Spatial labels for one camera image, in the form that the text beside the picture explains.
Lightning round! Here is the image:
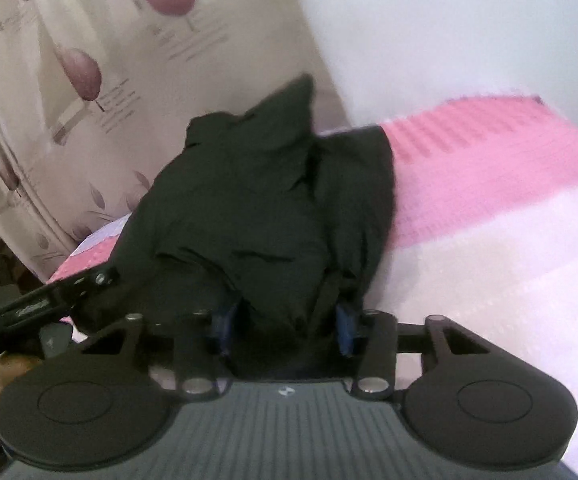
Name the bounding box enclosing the black jacket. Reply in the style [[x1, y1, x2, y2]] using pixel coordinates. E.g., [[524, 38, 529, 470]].
[[73, 75, 395, 380]]

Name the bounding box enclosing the pink purple checked bedsheet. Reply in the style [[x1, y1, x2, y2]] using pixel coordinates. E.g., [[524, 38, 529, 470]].
[[42, 94, 578, 480]]

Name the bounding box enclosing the floral beige curtain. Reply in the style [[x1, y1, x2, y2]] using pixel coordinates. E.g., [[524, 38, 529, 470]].
[[0, 0, 347, 280]]

